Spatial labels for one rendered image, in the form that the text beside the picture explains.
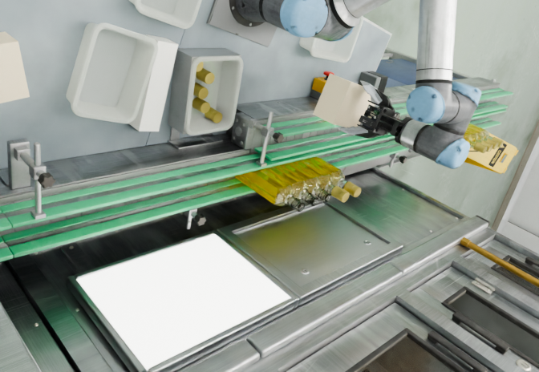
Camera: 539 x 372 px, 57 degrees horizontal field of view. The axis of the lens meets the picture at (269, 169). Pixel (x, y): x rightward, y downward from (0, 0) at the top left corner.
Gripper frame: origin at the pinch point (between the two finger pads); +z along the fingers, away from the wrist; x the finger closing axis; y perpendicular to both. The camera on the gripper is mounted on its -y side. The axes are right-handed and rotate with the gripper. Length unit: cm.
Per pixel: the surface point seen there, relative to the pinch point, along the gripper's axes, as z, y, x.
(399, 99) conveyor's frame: 23, -65, -6
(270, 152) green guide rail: 17.5, 4.0, 22.8
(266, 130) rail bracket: 13.9, 13.7, 15.2
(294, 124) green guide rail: 19.1, -3.8, 12.9
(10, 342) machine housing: -35, 96, 31
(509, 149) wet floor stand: 57, -344, 0
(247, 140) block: 21.6, 11.2, 21.5
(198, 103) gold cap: 30.2, 26.6, 15.7
